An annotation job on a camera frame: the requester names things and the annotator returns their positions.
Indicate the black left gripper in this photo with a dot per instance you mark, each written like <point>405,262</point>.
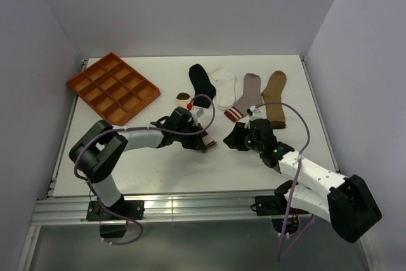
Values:
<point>196,143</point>

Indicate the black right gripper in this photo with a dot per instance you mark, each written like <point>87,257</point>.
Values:
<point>235,138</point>

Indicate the cream brown striped sock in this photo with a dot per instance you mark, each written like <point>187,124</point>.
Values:
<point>182,100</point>

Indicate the black sock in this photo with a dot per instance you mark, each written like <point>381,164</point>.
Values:
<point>202,86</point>

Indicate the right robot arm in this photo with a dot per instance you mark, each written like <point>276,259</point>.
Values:
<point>345,202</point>

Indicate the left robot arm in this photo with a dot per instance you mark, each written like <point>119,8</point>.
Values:
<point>99,150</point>

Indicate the grey sock red stripes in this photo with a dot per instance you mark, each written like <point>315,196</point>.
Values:
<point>251,96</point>

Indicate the tan brown sock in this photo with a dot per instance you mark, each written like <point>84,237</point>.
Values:
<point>273,93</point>

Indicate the white sock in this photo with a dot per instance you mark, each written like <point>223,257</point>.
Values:
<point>224,82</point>

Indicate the orange compartment tray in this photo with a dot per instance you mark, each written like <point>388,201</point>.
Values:
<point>114,90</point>

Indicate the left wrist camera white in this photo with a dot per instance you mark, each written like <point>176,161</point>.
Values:
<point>196,112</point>

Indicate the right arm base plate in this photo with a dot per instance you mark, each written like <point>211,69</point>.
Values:
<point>269,205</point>

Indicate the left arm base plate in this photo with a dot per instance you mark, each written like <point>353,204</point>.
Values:
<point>132,209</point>

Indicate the aluminium frame rail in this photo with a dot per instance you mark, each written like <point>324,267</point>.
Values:
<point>206,206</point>

